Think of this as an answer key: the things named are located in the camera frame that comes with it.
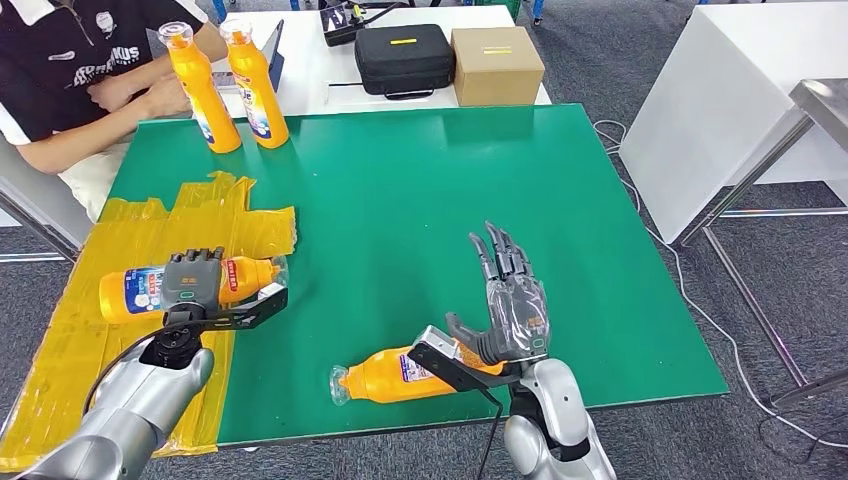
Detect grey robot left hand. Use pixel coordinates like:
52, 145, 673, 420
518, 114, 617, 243
160, 247, 225, 313

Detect person's right hand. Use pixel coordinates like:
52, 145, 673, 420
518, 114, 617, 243
135, 71, 193, 121

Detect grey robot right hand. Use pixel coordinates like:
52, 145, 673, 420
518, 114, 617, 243
445, 221, 551, 367

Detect person's left hand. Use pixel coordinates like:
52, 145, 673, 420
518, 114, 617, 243
86, 74, 138, 114

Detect orange detergent bottle clear cap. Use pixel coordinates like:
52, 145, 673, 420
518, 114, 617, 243
219, 18, 291, 150
157, 21, 243, 155
99, 254, 291, 326
329, 344, 508, 407

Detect person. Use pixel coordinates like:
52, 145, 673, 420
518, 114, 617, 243
0, 0, 230, 223

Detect tablet in blue case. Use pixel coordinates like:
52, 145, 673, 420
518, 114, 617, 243
260, 18, 286, 94

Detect yellow plastic sheet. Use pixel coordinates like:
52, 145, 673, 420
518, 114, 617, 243
0, 170, 297, 473

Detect white table with steel legs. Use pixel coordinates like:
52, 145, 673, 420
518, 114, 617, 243
0, 132, 94, 264

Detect white desk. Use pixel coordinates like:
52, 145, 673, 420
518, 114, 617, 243
211, 5, 553, 119

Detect green table mat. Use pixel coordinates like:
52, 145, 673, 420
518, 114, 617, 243
105, 103, 730, 446

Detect black controller with screen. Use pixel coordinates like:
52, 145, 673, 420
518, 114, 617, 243
318, 1, 367, 48

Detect black zip carry case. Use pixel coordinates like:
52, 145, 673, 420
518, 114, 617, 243
353, 23, 456, 101

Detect brown cardboard box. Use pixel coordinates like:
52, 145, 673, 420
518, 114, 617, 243
450, 26, 547, 108

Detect white panel-sided table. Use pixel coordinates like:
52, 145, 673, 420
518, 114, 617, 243
617, 5, 848, 245

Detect green plastic crate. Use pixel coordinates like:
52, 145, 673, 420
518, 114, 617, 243
473, 0, 523, 21

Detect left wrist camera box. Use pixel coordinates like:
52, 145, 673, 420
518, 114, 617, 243
165, 283, 290, 334

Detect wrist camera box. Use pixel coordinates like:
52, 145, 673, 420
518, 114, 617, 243
165, 283, 290, 334
407, 324, 523, 393

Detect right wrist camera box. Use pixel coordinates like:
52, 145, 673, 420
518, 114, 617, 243
407, 324, 523, 393

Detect black camera cable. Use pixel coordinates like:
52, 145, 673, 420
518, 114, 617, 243
475, 389, 506, 480
82, 333, 168, 417

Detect white floor cable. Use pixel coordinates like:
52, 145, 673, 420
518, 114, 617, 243
592, 119, 848, 452

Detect black floor cable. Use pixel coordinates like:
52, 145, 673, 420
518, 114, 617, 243
755, 410, 848, 465

